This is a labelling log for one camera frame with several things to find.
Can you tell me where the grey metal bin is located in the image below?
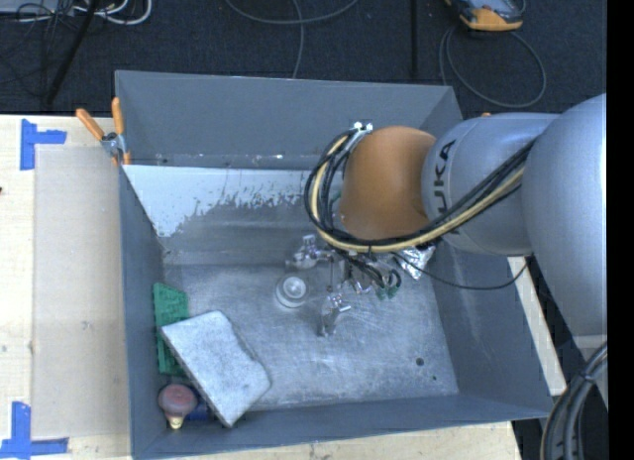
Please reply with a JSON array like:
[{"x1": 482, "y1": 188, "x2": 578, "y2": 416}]
[{"x1": 113, "y1": 69, "x2": 556, "y2": 460}]

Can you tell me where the small blue object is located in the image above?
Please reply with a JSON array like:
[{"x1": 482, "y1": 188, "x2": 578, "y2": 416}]
[{"x1": 189, "y1": 397, "x2": 218, "y2": 422}]

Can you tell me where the red round knob brass tip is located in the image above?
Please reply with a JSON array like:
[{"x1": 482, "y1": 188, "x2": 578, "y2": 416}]
[{"x1": 157, "y1": 383, "x2": 200, "y2": 431}]

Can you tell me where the grey-white flat sponge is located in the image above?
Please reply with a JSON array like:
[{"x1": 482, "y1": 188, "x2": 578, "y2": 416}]
[{"x1": 159, "y1": 309, "x2": 273, "y2": 429}]

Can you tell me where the dark green flat block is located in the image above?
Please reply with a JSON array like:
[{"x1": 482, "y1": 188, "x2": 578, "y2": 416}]
[{"x1": 152, "y1": 282, "x2": 192, "y2": 378}]

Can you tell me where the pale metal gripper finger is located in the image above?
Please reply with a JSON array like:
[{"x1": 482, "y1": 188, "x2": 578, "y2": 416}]
[
  {"x1": 285, "y1": 233, "x2": 330, "y2": 271},
  {"x1": 316, "y1": 291, "x2": 354, "y2": 339}
]

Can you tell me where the pale cardboard board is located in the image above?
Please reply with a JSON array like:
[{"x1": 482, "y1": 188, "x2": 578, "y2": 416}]
[{"x1": 30, "y1": 143, "x2": 134, "y2": 442}]

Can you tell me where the crumpled silver foil packet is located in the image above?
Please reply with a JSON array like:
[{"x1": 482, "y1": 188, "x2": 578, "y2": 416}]
[{"x1": 394, "y1": 243, "x2": 438, "y2": 282}]

